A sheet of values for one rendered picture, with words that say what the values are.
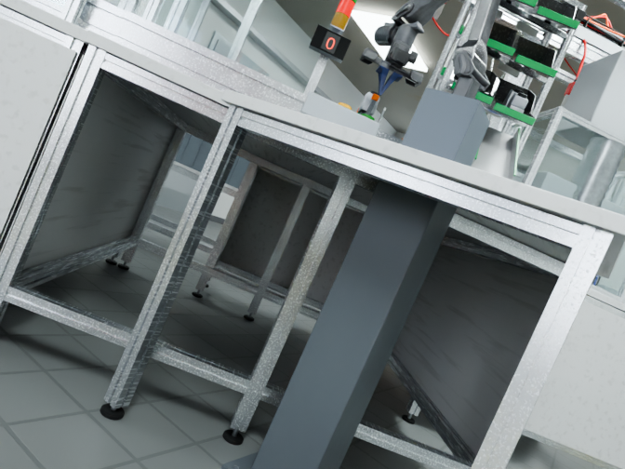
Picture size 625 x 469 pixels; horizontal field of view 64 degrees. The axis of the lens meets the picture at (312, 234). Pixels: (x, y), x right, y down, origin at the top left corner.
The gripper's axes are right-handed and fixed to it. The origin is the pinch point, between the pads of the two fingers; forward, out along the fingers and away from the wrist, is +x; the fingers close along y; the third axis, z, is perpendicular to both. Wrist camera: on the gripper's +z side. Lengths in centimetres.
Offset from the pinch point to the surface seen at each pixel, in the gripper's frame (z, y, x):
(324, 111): 11.7, -13.4, 16.7
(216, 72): 4.6, -44.1, 18.1
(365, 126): 11.7, -1.8, 15.6
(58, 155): 11, -71, 55
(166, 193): -486, -129, 91
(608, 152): -70, 116, -37
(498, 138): -19.0, 45.4, -6.0
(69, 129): 11, -71, 48
